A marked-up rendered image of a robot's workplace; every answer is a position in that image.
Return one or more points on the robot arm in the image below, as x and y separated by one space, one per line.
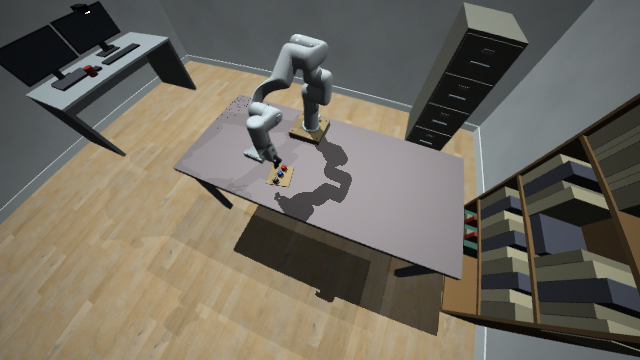
317 90

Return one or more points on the tan square mat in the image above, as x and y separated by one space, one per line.
284 180

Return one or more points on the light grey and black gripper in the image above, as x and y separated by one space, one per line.
271 154

